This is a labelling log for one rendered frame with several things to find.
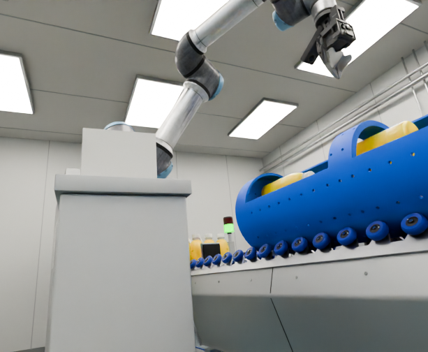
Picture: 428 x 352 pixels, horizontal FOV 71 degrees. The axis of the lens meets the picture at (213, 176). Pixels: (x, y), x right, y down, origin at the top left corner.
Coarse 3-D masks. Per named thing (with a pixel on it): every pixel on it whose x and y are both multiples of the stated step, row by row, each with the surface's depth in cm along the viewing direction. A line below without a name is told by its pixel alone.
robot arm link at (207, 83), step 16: (208, 64) 116; (192, 80) 115; (208, 80) 116; (192, 96) 114; (208, 96) 118; (176, 112) 112; (192, 112) 115; (160, 128) 111; (176, 128) 111; (160, 144) 117; (160, 160) 106; (160, 176) 108
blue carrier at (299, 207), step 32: (352, 128) 72; (384, 128) 76; (352, 160) 65; (384, 160) 58; (416, 160) 53; (256, 192) 109; (288, 192) 80; (320, 192) 71; (352, 192) 65; (384, 192) 59; (416, 192) 55; (256, 224) 93; (288, 224) 82; (320, 224) 74; (352, 224) 68
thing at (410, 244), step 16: (384, 240) 61; (416, 240) 55; (256, 256) 98; (288, 256) 83; (304, 256) 78; (320, 256) 73; (336, 256) 69; (352, 256) 65; (368, 256) 62; (192, 272) 132; (208, 272) 119; (224, 272) 109
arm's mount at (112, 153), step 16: (96, 144) 80; (112, 144) 82; (128, 144) 84; (144, 144) 85; (96, 160) 79; (112, 160) 81; (128, 160) 82; (144, 160) 84; (112, 176) 79; (128, 176) 81; (144, 176) 82
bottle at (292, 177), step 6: (294, 174) 95; (300, 174) 94; (276, 180) 102; (282, 180) 98; (288, 180) 96; (294, 180) 94; (264, 186) 107; (270, 186) 103; (276, 186) 100; (282, 186) 98; (264, 192) 106
